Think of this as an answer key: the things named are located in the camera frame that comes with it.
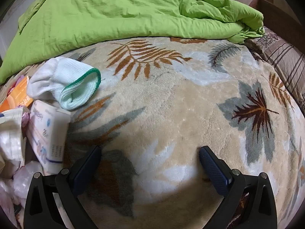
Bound brown striped pillow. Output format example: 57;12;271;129
245;26;305;115

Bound brown board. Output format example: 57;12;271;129
255;0;305;55

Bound orange packet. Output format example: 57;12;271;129
0;75;34;112

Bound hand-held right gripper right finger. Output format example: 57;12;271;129
199;145;278;229

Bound leaf print blanket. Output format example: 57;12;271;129
0;36;305;229

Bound green duvet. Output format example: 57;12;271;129
0;0;265;84

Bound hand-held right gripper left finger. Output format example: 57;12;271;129
24;145;103;229

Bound white crinkled packet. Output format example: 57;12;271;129
0;107;30;179

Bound white tissue packet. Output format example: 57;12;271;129
26;99;71;175

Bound white sock with green trim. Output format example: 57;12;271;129
27;57;101;110

